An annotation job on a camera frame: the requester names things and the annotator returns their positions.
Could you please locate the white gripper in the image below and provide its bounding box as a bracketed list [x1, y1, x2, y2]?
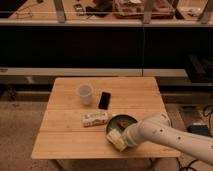
[114, 123, 142, 152]

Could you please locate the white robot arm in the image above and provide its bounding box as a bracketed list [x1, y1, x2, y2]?
[115, 113, 213, 166]

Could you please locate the brown sausage in bowl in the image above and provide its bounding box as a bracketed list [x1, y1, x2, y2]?
[116, 121, 128, 130]

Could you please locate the green ceramic bowl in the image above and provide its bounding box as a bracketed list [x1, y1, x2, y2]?
[106, 114, 137, 142]

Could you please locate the white snack packet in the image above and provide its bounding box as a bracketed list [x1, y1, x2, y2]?
[82, 111, 109, 127]

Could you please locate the black smartphone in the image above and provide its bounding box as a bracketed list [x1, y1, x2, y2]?
[98, 92, 111, 110]

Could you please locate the wooden folding table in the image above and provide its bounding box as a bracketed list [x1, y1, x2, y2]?
[32, 77, 180, 159]

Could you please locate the clear plastic cup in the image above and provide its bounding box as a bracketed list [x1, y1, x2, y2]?
[76, 84, 93, 106]

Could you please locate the red tray on shelf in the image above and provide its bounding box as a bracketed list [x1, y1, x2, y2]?
[113, 0, 175, 18]

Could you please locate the dark device on shelf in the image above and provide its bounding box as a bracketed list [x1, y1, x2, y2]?
[73, 4, 85, 16]

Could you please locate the black floor cable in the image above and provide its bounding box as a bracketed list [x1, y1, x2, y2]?
[176, 157, 201, 171]

